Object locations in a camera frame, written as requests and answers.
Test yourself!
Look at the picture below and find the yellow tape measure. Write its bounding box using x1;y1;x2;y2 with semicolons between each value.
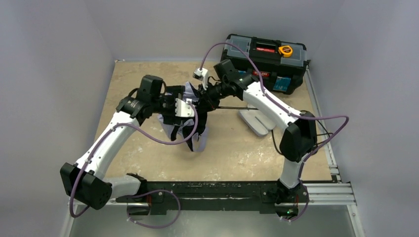
278;45;293;58

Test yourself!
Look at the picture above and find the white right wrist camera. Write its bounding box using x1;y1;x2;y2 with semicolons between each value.
193;68;210;90

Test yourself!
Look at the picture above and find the aluminium frame rail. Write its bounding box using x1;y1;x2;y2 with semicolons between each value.
69;71;355;223

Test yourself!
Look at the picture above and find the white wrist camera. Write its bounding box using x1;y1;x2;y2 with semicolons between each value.
193;68;210;90
175;98;195;118

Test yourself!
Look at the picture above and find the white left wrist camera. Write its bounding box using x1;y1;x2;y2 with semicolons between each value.
175;98;195;118

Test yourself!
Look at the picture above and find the black plastic toolbox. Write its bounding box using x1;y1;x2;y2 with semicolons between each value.
220;34;308;95

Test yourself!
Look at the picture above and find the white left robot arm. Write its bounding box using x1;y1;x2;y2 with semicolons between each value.
59;75;187;210

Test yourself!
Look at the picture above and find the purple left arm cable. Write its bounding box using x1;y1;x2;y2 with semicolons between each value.
69;104;199;229

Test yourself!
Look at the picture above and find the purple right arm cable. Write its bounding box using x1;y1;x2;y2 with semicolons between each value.
200;42;350;223

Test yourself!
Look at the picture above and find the black USB cable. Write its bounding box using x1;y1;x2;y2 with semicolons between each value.
271;110;333;156

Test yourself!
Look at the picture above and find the lavender umbrella case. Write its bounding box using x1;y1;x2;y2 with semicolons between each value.
238;110;276;137

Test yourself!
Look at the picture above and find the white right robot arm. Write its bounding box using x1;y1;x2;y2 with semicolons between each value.
206;59;317;190

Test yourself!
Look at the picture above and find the lavender folding umbrella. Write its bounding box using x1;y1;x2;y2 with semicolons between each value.
157;81;259;153

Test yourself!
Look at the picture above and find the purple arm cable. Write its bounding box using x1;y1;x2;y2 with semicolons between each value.
200;42;350;223
69;104;199;229

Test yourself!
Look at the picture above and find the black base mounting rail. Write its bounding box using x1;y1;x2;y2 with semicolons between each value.
116;181;309;217

